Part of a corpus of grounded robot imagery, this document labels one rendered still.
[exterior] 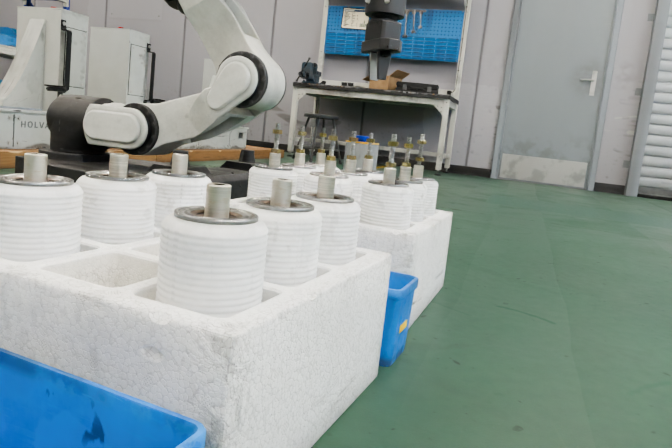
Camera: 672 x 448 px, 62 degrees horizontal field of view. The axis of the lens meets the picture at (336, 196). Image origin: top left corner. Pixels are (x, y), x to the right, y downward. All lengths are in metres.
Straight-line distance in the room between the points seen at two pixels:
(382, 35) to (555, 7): 5.08
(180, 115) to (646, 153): 5.15
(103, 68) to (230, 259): 3.39
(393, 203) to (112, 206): 0.49
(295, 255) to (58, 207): 0.25
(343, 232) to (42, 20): 2.87
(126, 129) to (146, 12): 6.27
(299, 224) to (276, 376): 0.16
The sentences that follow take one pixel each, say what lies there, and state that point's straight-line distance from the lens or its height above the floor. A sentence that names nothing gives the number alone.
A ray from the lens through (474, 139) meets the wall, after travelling 6.15.
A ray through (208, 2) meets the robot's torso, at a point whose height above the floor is 0.62.
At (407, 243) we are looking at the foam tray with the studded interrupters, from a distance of 0.96.
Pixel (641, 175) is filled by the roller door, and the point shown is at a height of 0.21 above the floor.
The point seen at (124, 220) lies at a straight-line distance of 0.73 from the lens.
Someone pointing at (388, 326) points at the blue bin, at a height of 0.06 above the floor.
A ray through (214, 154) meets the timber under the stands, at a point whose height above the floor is 0.05.
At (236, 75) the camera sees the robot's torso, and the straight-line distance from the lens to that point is 1.44.
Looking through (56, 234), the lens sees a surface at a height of 0.20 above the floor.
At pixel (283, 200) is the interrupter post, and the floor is 0.26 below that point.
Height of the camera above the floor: 0.34
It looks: 7 degrees down
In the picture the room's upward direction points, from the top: 6 degrees clockwise
